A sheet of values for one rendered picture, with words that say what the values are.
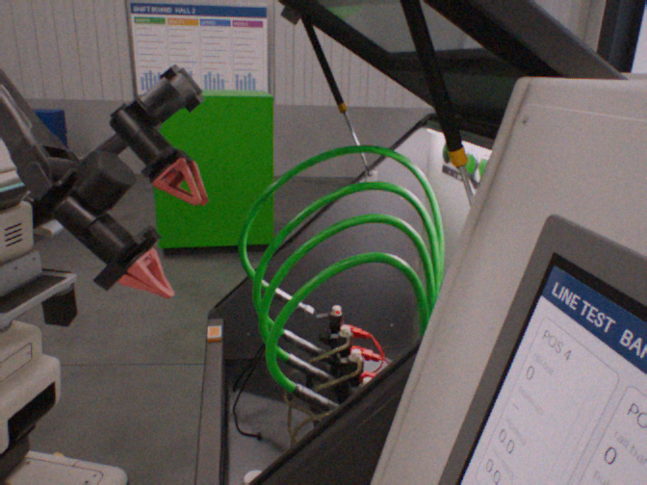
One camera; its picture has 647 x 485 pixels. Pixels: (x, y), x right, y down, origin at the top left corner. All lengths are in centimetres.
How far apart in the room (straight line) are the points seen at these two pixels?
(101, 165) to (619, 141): 61
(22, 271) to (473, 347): 112
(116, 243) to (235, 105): 342
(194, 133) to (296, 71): 339
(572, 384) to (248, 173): 393
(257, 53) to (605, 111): 693
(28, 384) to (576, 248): 131
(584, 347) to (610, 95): 20
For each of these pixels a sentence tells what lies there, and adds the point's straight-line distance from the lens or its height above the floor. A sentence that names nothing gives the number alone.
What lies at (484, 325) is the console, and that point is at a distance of 52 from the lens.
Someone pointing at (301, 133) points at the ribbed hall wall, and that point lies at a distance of 740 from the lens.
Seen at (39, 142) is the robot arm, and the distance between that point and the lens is 88.
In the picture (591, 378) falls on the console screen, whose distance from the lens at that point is 41.
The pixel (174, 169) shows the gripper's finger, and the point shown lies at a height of 138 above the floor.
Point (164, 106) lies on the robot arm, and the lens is 95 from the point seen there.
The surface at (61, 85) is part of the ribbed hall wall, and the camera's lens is 800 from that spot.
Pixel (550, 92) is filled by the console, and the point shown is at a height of 154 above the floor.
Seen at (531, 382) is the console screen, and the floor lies 132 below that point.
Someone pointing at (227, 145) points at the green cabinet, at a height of 92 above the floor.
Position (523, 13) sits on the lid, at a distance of 57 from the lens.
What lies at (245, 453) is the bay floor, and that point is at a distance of 110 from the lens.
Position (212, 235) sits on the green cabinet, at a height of 18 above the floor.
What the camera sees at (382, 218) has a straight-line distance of 76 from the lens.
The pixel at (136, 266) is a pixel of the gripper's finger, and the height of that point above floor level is 127.
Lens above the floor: 156
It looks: 19 degrees down
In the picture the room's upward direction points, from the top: 2 degrees clockwise
